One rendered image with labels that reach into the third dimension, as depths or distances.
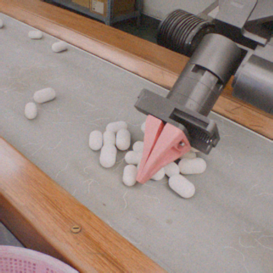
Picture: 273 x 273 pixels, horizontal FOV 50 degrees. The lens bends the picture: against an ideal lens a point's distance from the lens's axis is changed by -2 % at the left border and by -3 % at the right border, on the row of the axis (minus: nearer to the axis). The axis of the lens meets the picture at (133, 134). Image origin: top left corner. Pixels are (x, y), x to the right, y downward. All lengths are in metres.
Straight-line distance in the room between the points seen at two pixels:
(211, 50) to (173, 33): 0.45
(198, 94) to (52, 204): 0.21
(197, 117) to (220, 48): 0.09
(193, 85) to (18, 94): 0.32
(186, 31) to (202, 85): 0.45
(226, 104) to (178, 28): 0.33
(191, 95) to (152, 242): 0.17
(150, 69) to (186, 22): 0.25
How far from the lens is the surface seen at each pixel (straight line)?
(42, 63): 0.66
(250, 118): 0.53
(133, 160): 0.40
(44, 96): 0.52
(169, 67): 0.61
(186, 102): 0.36
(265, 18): 0.41
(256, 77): 0.37
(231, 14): 0.40
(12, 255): 0.31
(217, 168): 0.44
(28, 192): 0.35
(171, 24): 0.84
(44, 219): 0.33
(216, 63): 0.38
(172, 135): 0.34
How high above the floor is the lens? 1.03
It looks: 39 degrees down
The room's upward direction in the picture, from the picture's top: 6 degrees clockwise
